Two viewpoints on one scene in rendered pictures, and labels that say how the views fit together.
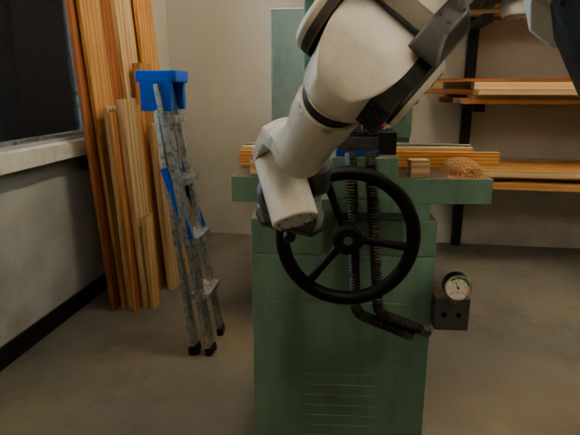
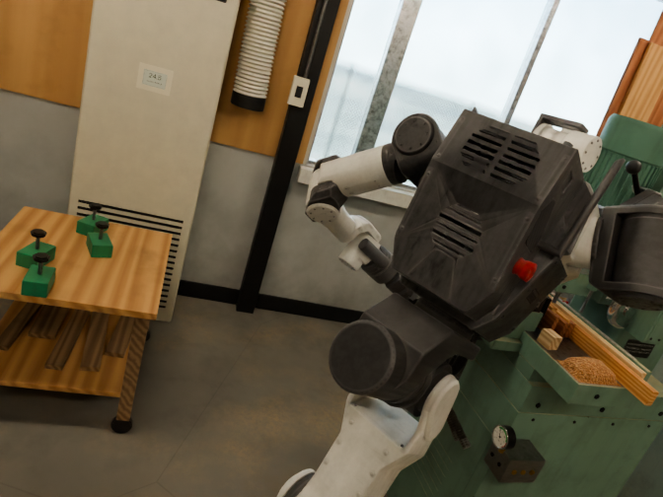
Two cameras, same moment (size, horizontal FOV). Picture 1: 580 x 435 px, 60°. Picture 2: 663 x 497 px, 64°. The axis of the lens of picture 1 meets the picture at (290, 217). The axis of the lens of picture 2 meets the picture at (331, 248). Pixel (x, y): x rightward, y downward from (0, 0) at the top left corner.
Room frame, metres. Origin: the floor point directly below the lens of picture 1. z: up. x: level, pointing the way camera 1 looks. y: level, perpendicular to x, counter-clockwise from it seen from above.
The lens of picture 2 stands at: (0.03, -1.20, 1.46)
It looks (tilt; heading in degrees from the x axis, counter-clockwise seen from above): 21 degrees down; 64
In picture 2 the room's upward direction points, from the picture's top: 18 degrees clockwise
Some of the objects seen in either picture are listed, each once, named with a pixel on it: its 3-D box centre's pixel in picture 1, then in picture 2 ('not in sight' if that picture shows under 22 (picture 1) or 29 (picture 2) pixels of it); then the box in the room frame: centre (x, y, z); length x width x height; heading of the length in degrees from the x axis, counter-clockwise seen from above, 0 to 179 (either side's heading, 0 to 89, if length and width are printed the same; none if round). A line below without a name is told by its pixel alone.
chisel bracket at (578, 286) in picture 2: not in sight; (570, 281); (1.32, -0.14, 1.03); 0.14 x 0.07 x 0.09; 177
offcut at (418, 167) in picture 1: (418, 167); (550, 338); (1.16, -0.30, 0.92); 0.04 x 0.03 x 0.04; 93
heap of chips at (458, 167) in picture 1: (462, 165); (591, 367); (1.20, -0.41, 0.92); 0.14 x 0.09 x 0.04; 177
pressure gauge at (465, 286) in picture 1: (456, 288); (503, 440); (1.08, -0.38, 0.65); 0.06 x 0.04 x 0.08; 87
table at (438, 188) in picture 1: (358, 185); (521, 327); (1.20, -0.17, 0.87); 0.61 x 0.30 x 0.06; 87
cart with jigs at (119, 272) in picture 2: not in sight; (76, 304); (0.00, 0.65, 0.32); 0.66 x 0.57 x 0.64; 82
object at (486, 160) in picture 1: (367, 159); (562, 322); (1.30, -0.20, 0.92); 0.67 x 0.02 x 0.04; 87
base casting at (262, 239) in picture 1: (338, 208); (556, 358); (1.43, -0.14, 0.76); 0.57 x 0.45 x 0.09; 177
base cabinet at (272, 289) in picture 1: (335, 333); (505, 452); (1.42, -0.14, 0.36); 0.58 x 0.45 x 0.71; 177
